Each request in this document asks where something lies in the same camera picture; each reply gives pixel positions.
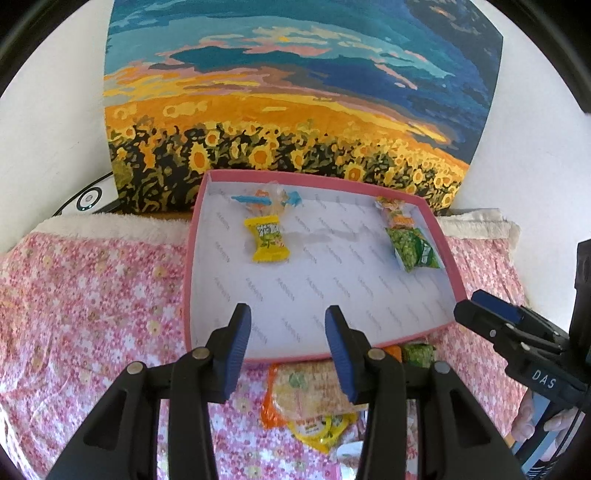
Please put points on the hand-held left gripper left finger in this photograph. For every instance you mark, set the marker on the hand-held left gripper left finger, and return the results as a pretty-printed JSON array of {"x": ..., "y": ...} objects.
[{"x": 238, "y": 350}]

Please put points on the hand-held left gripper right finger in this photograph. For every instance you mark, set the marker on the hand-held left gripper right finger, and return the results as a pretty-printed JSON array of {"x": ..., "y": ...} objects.
[{"x": 339, "y": 350}]

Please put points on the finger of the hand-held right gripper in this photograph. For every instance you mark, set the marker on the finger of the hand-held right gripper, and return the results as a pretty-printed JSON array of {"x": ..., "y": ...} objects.
[
  {"x": 498, "y": 330},
  {"x": 496, "y": 302}
]

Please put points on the cracker packet with orange ends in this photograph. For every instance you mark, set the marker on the cracker packet with orange ends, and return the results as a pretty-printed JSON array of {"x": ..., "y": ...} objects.
[{"x": 304, "y": 387}]

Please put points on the pink cardboard box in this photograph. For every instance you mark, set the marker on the pink cardboard box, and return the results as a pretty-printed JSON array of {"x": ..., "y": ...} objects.
[{"x": 323, "y": 277}]

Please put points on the green snack packet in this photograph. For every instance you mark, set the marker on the green snack packet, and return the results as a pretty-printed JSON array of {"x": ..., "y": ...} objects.
[
  {"x": 418, "y": 355},
  {"x": 413, "y": 251}
]

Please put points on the yellow snack packet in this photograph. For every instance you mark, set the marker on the yellow snack packet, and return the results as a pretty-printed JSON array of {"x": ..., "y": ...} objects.
[
  {"x": 268, "y": 240},
  {"x": 318, "y": 429}
]

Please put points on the pink jelly pouch white cap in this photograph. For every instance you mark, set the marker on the pink jelly pouch white cap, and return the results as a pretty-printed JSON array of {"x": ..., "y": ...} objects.
[{"x": 351, "y": 454}]

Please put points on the small orange snack packet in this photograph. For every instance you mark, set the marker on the small orange snack packet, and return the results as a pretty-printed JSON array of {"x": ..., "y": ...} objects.
[{"x": 395, "y": 214}]

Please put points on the clear candy bag blue ends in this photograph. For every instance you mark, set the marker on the clear candy bag blue ends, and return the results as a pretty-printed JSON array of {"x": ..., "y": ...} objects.
[{"x": 272, "y": 196}]

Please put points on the person's right hand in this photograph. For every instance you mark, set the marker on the person's right hand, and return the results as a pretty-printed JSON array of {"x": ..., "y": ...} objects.
[{"x": 524, "y": 422}]

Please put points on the pink floral blanket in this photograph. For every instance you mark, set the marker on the pink floral blanket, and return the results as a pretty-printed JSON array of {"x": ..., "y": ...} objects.
[{"x": 92, "y": 300}]

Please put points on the white round device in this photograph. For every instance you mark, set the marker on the white round device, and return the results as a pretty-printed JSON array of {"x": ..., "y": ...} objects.
[{"x": 90, "y": 198}]

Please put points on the sunflower field painting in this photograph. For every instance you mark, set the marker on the sunflower field painting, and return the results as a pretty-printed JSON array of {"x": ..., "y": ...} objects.
[{"x": 300, "y": 92}]

